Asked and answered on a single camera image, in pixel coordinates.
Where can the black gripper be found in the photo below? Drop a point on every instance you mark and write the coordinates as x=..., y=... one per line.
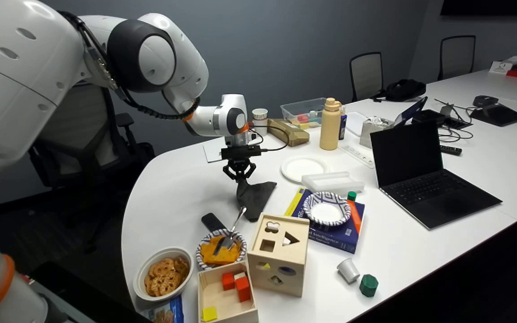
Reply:
x=241, y=163

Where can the white foam block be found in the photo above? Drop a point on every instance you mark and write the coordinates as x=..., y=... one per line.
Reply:
x=331, y=181

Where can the metal fork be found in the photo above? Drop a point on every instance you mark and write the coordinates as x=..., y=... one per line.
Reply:
x=234, y=224

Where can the small black remote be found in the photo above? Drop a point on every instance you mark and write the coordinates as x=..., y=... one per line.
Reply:
x=451, y=148

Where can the brown pretzel crisps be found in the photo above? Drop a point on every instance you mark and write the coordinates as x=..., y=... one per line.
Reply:
x=166, y=276

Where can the blue patterned paper bowl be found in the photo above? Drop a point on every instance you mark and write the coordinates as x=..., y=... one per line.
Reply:
x=328, y=208

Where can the black mesh conference chair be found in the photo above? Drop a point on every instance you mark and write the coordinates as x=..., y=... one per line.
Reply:
x=457, y=55
x=367, y=73

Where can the black computer mouse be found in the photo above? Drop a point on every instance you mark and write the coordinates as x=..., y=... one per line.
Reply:
x=485, y=100

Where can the white round bowl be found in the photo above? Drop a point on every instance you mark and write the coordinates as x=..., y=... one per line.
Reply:
x=143, y=279

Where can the white flat board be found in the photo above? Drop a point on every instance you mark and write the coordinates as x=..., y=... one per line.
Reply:
x=214, y=152

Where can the blue snack bag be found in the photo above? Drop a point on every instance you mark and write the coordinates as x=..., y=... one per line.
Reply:
x=170, y=308

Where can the red wooden block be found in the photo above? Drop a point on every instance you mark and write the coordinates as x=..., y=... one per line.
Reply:
x=229, y=279
x=243, y=288

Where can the black office chair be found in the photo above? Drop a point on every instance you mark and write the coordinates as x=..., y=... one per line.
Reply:
x=91, y=161

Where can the black wall screen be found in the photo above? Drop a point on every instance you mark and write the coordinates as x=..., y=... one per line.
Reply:
x=493, y=7

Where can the blue yellow book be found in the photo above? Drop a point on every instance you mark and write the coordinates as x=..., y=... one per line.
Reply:
x=331, y=235

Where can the black bag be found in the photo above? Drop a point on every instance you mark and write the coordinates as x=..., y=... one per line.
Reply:
x=405, y=89

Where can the brown rectangular box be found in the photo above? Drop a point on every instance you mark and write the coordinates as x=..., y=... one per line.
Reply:
x=288, y=132

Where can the tan plastic bottle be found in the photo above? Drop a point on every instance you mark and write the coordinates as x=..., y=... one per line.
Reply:
x=331, y=125

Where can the green cylinder block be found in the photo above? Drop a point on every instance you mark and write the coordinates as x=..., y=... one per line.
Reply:
x=369, y=285

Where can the wooden shape sorter box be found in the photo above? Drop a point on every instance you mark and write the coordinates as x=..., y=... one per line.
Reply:
x=279, y=269

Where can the small green block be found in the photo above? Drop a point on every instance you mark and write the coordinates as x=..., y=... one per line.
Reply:
x=353, y=195

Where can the small white box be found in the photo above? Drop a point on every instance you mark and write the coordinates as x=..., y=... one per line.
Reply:
x=503, y=64

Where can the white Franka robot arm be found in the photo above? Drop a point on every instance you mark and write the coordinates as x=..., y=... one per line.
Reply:
x=31, y=64

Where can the grey remote control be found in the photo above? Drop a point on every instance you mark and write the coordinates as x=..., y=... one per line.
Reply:
x=213, y=220

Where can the black cloth rag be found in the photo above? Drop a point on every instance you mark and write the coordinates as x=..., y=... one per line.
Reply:
x=258, y=199

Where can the blue screen tablet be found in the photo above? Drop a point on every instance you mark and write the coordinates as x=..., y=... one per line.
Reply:
x=412, y=111

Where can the open wooden tray box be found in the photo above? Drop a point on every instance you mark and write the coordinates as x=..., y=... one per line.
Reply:
x=229, y=306

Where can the white square box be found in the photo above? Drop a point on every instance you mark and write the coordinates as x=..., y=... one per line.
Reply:
x=372, y=131

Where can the clear plastic container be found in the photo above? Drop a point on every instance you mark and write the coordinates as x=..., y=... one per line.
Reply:
x=301, y=109

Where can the yellow wooden block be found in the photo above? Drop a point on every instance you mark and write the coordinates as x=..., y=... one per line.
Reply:
x=211, y=314

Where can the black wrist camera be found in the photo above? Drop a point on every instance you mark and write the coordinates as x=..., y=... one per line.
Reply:
x=241, y=150

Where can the black flat pad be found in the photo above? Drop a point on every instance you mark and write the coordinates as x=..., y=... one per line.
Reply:
x=502, y=114

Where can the white round flat plate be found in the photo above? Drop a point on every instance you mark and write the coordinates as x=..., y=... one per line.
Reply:
x=301, y=168

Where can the orange tortilla chips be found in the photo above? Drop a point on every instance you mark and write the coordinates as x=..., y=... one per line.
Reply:
x=220, y=253

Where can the black open laptop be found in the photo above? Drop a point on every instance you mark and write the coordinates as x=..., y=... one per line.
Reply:
x=408, y=154

